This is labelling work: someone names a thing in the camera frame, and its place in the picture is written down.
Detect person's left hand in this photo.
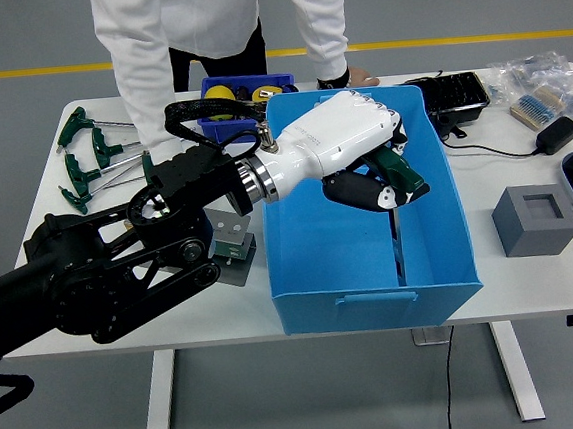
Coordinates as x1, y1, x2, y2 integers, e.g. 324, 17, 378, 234
346, 64, 382, 90

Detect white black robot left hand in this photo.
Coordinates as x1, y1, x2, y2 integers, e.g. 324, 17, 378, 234
260, 85, 416, 223

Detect large green T-handle hex key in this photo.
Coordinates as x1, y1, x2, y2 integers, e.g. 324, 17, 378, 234
365, 141, 440, 289

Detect green metal hex key stand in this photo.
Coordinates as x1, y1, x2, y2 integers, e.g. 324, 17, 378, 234
200, 201, 261, 291

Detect large blue folding box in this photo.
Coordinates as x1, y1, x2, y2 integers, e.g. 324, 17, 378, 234
252, 76, 488, 340

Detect yellow tape measure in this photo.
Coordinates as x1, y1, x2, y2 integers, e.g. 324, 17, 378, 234
250, 84, 282, 103

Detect black plastic tray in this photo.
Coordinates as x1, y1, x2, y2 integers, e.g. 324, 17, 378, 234
402, 70, 494, 145

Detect black parts in bin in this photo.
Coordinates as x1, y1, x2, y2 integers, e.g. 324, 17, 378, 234
233, 84, 259, 105

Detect small dark blue parts bin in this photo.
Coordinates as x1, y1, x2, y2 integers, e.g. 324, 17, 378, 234
192, 69, 301, 144

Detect yellow lemon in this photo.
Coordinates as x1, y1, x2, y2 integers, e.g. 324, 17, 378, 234
203, 83, 237, 106

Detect person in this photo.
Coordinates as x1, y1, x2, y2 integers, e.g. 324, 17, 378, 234
89, 0, 386, 164

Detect clear plastic component bags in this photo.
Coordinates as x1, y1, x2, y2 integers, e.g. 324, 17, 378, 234
484, 48, 573, 125

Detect blue resistor strip bundle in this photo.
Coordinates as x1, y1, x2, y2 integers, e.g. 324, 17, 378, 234
507, 83, 569, 134

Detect black power adapter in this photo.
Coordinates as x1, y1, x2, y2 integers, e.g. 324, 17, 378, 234
533, 115, 573, 157

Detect grey cube block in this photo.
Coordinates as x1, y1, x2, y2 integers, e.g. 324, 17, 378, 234
489, 180, 573, 261

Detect metal plate under table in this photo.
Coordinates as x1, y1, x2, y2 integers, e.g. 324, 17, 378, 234
410, 325, 453, 348

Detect white table leg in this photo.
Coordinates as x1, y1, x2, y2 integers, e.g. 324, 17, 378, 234
135, 349, 182, 429
487, 317, 545, 426

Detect black adapter cable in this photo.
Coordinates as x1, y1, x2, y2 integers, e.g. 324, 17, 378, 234
439, 126, 541, 166

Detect black floor cable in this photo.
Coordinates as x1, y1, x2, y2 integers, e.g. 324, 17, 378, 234
437, 324, 465, 429

